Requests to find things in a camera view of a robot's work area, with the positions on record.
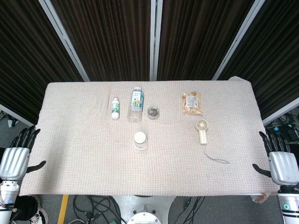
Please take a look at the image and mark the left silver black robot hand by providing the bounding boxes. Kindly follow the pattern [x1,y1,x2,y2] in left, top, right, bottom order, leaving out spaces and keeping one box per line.
[0,125,47,181]

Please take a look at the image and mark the round tin of clips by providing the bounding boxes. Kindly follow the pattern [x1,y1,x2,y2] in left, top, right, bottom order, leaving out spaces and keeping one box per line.
[147,106,161,120]

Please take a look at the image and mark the white handheld fan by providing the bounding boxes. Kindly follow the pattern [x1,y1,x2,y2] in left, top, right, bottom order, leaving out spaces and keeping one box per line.
[195,119,209,146]

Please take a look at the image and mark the black white sneaker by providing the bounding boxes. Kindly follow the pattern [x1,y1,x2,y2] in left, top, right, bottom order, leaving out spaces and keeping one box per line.
[27,207,49,224]

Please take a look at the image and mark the clear bag of snacks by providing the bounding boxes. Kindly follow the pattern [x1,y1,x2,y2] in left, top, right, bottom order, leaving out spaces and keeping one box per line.
[182,91,203,116]

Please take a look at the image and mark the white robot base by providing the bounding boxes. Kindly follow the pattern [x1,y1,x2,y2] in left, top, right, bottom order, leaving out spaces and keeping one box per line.
[111,195,176,224]

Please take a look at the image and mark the black floor cables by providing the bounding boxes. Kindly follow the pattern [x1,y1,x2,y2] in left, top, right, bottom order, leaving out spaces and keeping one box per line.
[72,195,122,224]

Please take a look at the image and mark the clear plastic water bottle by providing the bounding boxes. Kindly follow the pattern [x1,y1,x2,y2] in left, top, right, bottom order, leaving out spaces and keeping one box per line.
[127,86,144,122]

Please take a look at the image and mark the small white green bottle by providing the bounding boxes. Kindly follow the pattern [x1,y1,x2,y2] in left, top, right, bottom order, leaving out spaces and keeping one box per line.
[111,97,120,120]

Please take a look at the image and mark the beige woven tablecloth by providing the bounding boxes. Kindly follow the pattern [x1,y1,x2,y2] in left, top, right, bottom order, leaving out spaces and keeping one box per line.
[19,76,282,198]

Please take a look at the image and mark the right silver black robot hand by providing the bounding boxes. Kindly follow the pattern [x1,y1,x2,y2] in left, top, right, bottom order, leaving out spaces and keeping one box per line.
[252,131,299,186]

